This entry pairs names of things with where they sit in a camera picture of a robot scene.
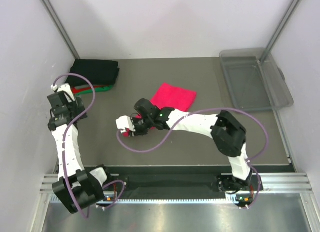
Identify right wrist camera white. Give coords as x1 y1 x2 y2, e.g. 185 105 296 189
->
115 115 136 136

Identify corner frame post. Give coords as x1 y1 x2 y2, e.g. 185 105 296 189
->
259 0 302 64
40 0 80 59

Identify folded green t shirt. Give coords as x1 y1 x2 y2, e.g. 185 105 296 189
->
74 84 115 96

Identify left corner frame post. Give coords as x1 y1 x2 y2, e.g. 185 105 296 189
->
40 0 80 59

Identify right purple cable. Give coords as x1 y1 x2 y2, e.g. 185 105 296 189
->
116 107 270 209

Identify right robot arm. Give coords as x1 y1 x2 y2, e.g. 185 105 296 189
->
128 98 253 192

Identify aluminium frame rail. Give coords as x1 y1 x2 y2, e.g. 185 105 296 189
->
39 173 314 192

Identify right corner frame post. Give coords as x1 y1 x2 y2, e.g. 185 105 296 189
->
259 0 302 64

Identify folded red t shirt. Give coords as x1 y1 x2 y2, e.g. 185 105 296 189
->
71 85 93 95

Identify pink t shirt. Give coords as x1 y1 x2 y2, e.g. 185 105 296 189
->
121 82 197 137

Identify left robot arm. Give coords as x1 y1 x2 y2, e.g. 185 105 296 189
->
47 85 114 214

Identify folded black t shirt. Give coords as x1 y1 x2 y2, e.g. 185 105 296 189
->
70 59 120 85

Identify clear plastic bin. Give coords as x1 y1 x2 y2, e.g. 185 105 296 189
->
219 48 294 112

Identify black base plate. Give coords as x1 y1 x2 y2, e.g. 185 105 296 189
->
84 165 263 199

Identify grey cable duct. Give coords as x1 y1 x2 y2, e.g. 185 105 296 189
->
49 193 256 205

